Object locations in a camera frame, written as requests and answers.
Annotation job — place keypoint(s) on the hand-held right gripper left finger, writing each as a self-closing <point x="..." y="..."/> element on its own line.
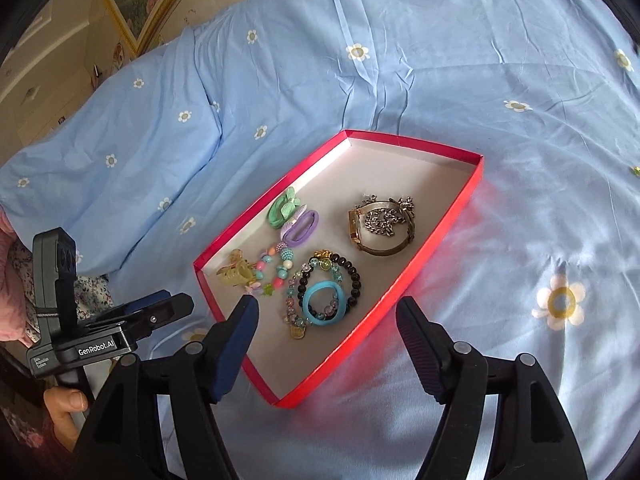
<point x="235" y="355"/>

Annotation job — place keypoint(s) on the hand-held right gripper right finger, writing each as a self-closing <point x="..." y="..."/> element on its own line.
<point x="417" y="345"/>

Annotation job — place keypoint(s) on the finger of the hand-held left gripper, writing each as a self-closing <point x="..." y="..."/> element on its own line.
<point x="165" y="312"/>
<point x="110" y="307"/>

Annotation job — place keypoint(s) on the yellow claw hair clip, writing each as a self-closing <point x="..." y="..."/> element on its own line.
<point x="237" y="272"/>

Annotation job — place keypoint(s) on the gold wristwatch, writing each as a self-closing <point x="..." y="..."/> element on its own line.
<point x="356" y="225"/>

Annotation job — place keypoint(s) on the red shallow box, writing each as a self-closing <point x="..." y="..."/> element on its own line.
<point x="350" y="170"/>

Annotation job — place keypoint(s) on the person's left hand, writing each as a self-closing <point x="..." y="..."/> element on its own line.
<point x="62" y="410"/>

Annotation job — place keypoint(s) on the floral cloth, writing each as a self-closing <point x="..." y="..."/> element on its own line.
<point x="92" y="285"/>

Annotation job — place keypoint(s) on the pink cloth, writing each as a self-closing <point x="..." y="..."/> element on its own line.
<point x="10" y="285"/>

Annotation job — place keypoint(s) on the blue floral bedsheet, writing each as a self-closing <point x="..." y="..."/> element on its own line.
<point x="450" y="60"/>

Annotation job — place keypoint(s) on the gold framed picture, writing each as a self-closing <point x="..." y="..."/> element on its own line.
<point x="150" y="10"/>

